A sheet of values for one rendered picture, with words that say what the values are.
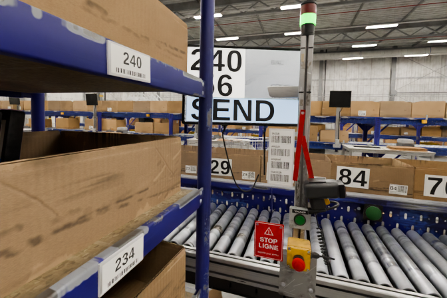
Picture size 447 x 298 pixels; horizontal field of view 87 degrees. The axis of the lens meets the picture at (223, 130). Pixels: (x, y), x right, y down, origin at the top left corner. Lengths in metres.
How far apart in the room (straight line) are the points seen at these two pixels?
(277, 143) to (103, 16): 0.66
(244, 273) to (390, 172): 0.92
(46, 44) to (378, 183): 1.48
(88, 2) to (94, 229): 0.23
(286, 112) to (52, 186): 0.80
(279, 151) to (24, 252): 0.71
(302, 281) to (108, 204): 0.79
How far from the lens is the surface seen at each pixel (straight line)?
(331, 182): 0.80
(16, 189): 0.24
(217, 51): 0.94
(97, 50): 0.24
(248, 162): 1.47
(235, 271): 1.02
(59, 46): 0.21
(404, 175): 1.55
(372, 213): 1.47
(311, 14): 0.89
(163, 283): 0.44
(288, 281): 0.99
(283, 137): 0.82
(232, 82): 0.91
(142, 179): 0.35
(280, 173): 0.84
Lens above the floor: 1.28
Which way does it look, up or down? 3 degrees down
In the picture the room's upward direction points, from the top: 1 degrees clockwise
